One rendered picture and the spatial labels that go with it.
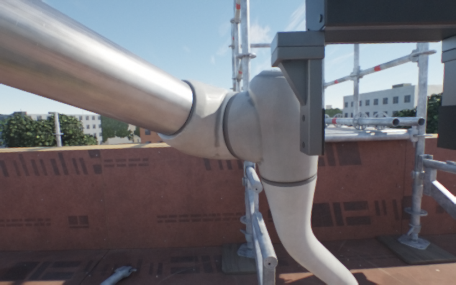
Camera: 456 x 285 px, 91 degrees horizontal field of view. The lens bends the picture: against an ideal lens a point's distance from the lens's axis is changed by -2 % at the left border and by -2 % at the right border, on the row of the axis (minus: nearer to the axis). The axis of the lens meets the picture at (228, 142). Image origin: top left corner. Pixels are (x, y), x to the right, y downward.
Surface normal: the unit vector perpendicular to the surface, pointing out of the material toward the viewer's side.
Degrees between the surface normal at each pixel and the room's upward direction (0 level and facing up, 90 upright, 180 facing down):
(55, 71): 120
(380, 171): 90
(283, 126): 96
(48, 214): 90
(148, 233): 90
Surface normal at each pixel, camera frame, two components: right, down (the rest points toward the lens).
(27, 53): 0.65, 0.44
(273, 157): -0.54, 0.29
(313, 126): -0.01, 0.11
